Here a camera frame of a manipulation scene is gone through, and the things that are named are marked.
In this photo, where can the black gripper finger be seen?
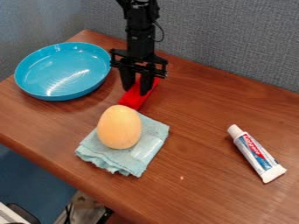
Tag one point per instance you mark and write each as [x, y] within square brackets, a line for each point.
[147, 80]
[128, 77]

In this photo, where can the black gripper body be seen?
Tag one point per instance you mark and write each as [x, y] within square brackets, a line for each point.
[137, 58]

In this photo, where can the red rectangular block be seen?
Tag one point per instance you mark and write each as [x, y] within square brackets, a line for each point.
[132, 99]

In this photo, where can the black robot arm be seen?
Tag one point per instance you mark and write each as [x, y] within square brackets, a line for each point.
[140, 15]

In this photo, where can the blue plate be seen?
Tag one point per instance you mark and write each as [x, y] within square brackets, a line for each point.
[62, 71]

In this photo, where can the orange egg-shaped sponge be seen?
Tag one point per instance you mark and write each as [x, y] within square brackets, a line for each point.
[118, 127]

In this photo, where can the light blue folded cloth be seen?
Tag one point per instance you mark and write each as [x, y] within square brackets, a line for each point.
[128, 161]

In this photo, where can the white toothpaste tube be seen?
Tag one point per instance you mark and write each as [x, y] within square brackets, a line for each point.
[264, 164]

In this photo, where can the grey table leg base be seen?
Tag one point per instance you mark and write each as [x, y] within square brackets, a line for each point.
[84, 211]

